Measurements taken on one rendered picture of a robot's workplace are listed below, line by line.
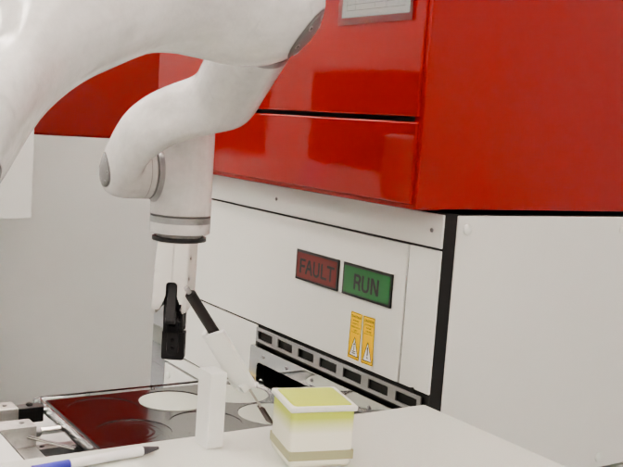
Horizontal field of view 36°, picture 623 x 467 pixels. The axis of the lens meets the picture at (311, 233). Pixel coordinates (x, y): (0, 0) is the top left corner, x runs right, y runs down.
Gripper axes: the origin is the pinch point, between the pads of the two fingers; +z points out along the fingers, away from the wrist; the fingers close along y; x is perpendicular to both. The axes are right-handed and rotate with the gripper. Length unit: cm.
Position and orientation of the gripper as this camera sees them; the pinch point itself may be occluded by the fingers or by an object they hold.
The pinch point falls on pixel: (173, 344)
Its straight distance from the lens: 135.8
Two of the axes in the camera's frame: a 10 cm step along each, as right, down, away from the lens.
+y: 0.0, 1.2, -9.9
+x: 10.0, 0.7, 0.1
